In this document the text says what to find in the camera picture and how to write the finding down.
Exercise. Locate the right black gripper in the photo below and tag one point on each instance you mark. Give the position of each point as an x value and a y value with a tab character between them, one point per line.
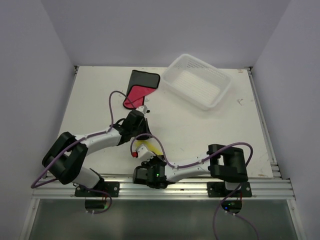
146	164

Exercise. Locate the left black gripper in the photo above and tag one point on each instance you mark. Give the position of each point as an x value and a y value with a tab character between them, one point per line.
144	122

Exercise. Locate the grey and yellow towel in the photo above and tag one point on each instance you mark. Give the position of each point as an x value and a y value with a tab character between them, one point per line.
150	146

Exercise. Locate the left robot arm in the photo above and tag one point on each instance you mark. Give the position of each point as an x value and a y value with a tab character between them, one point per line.
65	158

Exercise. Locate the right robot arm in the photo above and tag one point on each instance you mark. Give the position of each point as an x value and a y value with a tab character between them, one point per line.
220	162

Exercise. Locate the grey and pink towel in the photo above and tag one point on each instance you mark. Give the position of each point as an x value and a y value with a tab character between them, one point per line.
141	84

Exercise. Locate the white plastic basket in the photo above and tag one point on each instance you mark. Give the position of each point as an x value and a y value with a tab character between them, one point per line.
196	81

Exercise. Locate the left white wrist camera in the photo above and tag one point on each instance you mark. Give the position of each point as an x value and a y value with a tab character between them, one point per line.
143	109

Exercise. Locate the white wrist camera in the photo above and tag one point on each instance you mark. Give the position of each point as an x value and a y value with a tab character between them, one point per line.
143	153
143	109

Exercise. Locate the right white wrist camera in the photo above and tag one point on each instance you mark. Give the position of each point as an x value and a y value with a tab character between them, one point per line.
143	153

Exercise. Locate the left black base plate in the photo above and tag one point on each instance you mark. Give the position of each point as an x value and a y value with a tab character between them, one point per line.
110	187

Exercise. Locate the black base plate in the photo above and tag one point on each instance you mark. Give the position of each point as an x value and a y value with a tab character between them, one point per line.
110	187
223	188

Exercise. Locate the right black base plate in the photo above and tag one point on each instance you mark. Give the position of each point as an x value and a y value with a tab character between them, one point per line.
223	188

